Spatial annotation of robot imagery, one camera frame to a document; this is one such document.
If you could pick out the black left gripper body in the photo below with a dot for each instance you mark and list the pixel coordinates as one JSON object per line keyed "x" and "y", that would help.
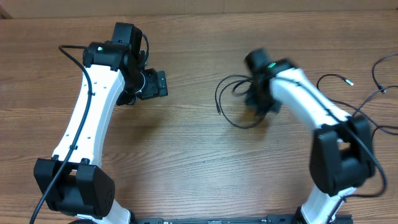
{"x": 153, "y": 86}

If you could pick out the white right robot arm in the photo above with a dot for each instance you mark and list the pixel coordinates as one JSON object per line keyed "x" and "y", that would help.
{"x": 341, "y": 158}

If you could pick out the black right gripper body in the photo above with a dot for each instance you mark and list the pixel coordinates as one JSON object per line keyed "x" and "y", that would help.
{"x": 261, "y": 102}

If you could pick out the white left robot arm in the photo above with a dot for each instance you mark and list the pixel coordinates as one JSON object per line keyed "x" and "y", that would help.
{"x": 72, "y": 181}

